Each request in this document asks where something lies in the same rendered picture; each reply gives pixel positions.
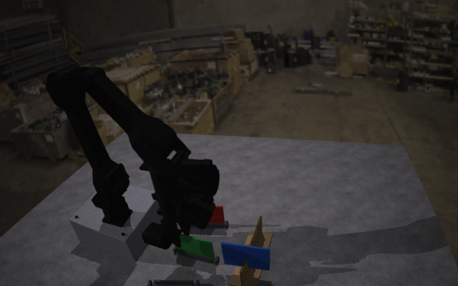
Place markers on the tan slotted board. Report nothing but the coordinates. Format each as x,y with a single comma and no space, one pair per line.
242,275

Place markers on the red board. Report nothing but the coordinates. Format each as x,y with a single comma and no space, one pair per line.
217,216

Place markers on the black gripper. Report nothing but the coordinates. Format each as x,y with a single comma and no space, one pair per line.
165,234

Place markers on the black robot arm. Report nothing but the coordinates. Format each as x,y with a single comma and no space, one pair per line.
150,138

